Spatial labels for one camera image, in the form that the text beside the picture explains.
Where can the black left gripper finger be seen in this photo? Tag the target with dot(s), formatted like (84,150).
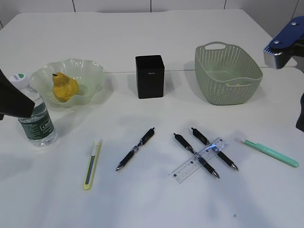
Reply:
(12,101)

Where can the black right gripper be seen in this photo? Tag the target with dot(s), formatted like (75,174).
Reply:
(300,121)

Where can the clear water bottle green label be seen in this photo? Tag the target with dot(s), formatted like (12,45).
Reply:
(39,128)

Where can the mint green pen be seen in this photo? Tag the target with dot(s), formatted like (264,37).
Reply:
(270,152)

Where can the yellow pear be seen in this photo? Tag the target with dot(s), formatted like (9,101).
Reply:
(64,87)

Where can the yellow-green utility knife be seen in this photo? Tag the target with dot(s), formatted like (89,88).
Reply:
(92,165)

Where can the frosted green wavy plate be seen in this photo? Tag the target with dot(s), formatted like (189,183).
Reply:
(88,74)

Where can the black gel pen right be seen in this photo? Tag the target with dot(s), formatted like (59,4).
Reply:
(220,154)

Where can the black gel pen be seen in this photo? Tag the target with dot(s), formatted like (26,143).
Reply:
(197,156)
(220,154)
(135,149)

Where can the green plastic woven basket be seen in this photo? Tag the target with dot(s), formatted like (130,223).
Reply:
(217,63)

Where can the black gel pen middle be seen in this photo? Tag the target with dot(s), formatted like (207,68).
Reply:
(197,156)

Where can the clear plastic ruler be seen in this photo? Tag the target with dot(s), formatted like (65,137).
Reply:
(202,159)

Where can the black square pen holder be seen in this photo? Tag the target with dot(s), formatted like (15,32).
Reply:
(150,76)

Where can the black gel pen left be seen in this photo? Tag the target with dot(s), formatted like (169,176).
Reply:
(135,149)

